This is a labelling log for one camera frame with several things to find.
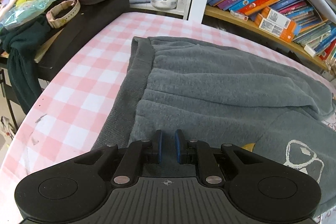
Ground grey fleece pants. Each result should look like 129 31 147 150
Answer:
93 37 335 214

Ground pink checkered table cloth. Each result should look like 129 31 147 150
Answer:
1 12 322 223

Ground wooden book shelf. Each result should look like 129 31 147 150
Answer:
204 0 336 72

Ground small red white box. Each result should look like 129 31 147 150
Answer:
230 10 248 21

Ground black box case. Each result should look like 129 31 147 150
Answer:
37 0 129 81

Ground white power adapter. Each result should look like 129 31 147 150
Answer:
303 45 316 57

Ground orange white medicine box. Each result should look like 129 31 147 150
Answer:
254 7 301 43

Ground dark green cloth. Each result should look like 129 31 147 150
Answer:
1 14 51 114

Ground row of leaning books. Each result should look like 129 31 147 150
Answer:
207 0 335 60

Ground pink watch strap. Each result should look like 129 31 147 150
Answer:
45 0 81 30

